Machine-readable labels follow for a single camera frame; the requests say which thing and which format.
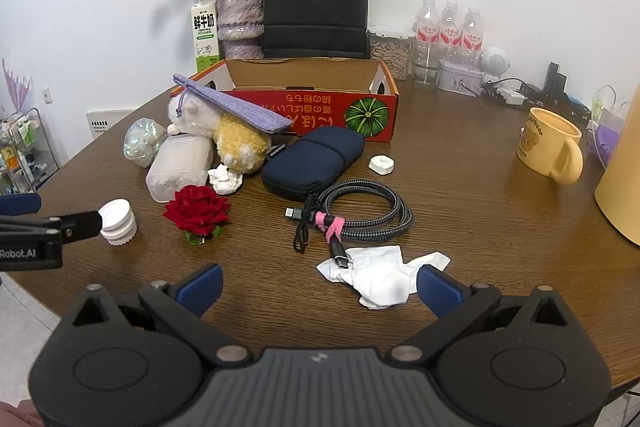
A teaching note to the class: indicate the wooden desktop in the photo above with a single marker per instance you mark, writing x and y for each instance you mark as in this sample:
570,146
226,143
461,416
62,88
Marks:
475,232

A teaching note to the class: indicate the yellow plush toy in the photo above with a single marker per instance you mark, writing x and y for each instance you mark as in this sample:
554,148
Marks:
240,142

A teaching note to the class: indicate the navy zip pouch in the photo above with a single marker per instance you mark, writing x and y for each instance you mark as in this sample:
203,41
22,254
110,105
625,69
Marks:
310,157

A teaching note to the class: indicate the purple knit pouch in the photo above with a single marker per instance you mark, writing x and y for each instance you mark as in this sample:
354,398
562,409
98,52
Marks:
240,107

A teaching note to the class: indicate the clear glass cup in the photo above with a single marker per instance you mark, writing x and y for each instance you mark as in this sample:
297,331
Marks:
425,72

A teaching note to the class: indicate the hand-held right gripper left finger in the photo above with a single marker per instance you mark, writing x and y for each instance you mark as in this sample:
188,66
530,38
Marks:
202,289

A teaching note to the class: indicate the small crumpled white tissue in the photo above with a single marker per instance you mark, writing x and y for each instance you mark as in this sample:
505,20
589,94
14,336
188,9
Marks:
225,181

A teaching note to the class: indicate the yellow bear mug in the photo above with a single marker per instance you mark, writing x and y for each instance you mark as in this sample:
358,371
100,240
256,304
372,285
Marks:
545,142

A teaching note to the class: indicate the red cardboard box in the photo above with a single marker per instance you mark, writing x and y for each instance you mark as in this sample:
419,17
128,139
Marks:
325,104

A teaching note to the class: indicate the white round speaker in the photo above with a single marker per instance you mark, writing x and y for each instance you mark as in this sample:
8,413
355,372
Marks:
495,59

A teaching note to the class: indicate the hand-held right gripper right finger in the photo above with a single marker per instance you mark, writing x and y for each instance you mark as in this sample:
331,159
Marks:
440,291

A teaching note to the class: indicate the white tissue box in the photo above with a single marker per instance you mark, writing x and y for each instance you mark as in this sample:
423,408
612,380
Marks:
457,79

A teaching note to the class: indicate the clear container of pellets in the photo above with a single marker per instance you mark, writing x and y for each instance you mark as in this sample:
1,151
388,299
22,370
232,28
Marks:
387,57

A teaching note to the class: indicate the white green milk carton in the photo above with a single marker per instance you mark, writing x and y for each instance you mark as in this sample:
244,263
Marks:
205,37

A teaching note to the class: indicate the pale yellow kettle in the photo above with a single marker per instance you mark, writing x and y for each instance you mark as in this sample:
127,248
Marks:
622,187

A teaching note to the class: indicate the black upright device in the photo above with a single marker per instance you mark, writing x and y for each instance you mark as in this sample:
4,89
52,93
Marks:
556,79

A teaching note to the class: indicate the large crumpled white tissue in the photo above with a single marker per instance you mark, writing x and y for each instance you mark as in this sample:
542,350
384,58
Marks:
380,279

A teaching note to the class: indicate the black power strip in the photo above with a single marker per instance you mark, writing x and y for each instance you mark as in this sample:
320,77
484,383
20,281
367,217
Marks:
555,102

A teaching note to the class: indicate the white charger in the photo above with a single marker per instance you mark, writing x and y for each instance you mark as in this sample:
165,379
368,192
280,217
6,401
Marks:
511,96

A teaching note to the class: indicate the purple marbled vase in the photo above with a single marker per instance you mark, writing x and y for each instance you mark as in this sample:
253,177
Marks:
240,17

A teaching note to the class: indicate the white plush cat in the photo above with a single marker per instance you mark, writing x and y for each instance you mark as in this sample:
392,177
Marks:
192,117

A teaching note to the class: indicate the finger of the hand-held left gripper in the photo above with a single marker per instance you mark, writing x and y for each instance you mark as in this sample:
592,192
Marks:
20,204
80,224

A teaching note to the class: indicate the purple butterfly wall decoration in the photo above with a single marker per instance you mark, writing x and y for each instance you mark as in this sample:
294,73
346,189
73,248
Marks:
17,89

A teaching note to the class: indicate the metal shelf cart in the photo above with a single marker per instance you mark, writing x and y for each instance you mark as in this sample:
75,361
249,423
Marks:
25,147

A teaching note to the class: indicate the translucent plastic swab box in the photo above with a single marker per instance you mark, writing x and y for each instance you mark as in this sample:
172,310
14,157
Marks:
177,167

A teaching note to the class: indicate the white round jar lid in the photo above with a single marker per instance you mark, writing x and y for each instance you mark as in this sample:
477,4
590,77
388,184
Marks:
117,219

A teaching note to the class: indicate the purple white gift bag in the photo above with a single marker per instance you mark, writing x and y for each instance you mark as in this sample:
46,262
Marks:
607,132

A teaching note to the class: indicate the red rose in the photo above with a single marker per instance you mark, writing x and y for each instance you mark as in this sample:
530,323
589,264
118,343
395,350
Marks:
197,207

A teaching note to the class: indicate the white wall outlet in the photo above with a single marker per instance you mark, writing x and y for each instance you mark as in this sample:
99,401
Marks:
47,95

